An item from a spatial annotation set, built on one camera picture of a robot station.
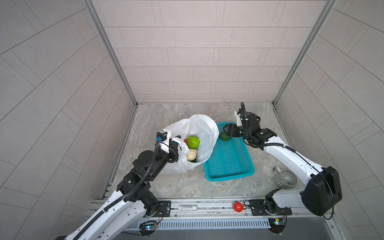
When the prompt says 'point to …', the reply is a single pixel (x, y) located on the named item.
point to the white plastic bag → (198, 125)
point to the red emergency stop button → (238, 207)
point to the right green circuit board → (277, 225)
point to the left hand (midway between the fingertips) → (183, 137)
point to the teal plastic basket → (231, 159)
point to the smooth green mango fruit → (223, 136)
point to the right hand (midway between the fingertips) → (227, 128)
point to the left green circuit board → (147, 228)
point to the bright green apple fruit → (193, 142)
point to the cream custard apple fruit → (192, 154)
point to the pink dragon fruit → (185, 141)
